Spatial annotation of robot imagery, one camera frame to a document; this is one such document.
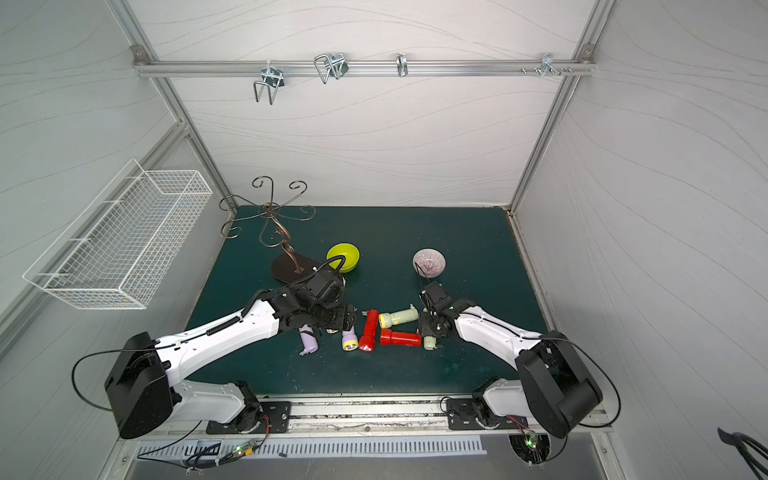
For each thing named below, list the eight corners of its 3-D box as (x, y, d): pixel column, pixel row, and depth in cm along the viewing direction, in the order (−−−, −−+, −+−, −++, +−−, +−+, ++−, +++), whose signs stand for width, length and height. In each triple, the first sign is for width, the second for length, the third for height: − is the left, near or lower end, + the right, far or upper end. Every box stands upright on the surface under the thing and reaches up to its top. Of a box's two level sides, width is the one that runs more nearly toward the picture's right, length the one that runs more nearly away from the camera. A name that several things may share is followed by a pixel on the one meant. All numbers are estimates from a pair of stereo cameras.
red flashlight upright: (358, 350, 86) (358, 347, 84) (368, 311, 94) (367, 308, 92) (372, 353, 85) (372, 350, 83) (381, 314, 93) (381, 310, 91)
